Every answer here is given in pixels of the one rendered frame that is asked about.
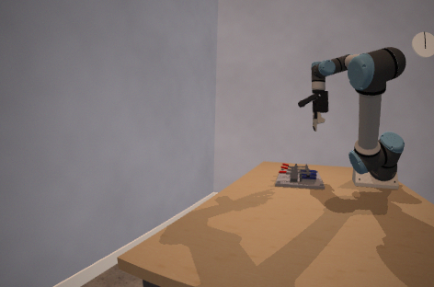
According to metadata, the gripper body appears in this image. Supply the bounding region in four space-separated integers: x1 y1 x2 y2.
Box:
312 89 328 113

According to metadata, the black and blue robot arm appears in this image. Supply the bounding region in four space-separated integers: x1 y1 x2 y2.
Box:
311 47 406 181

